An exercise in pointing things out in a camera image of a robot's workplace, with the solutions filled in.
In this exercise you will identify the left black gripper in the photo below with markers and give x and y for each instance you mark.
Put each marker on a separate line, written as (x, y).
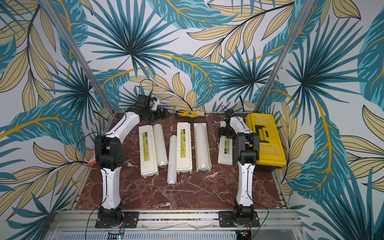
(160, 116)

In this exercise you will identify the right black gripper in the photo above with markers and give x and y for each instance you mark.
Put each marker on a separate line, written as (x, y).
(226, 130)

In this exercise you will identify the dispenser tray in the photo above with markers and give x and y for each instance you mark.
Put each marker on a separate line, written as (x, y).
(208, 149)

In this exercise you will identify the large diagonal wrap roll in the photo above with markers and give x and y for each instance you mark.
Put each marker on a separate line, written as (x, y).
(202, 146)

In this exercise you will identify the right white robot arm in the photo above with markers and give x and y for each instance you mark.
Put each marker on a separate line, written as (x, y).
(238, 143)

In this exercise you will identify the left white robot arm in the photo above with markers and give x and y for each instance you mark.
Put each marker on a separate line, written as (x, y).
(109, 151)

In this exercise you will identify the left thick wrap roll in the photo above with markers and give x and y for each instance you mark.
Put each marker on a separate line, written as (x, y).
(160, 145)

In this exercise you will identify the thin middle wrap roll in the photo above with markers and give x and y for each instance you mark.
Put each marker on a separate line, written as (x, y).
(172, 172)

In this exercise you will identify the left white dispenser box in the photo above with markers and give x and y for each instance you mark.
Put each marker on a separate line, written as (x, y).
(148, 158)

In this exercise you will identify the white dispenser box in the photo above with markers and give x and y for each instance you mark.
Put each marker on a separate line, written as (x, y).
(148, 158)
(184, 162)

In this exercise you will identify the middle white dispenser box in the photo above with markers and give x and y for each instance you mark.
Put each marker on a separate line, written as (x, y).
(184, 162)

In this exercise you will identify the yellow black toolbox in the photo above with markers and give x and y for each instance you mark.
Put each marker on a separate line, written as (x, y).
(272, 155)

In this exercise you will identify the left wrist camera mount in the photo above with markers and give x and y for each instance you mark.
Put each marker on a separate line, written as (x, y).
(154, 103)

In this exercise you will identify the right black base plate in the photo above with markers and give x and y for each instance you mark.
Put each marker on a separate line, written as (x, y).
(231, 219)

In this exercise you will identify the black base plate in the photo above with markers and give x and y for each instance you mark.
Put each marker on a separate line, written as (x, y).
(231, 219)
(111, 219)

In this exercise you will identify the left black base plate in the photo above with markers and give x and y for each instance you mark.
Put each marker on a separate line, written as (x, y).
(111, 219)

